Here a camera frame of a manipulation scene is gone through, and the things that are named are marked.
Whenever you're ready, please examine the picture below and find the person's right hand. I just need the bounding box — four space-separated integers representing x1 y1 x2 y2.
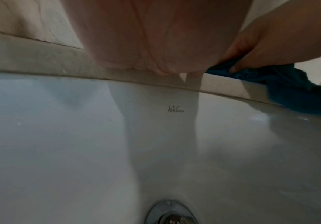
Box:
222 0 321 74

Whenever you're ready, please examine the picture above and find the person's left hand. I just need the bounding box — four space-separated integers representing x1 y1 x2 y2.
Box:
66 0 254 76

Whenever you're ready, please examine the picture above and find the teal cleaning cloth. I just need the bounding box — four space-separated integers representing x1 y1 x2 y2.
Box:
206 62 321 119

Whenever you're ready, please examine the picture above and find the white ceramic sink basin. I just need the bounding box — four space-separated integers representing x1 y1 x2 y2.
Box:
0 70 321 224

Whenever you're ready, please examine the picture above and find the chrome sink drain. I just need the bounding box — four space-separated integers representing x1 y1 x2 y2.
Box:
144 199 199 224

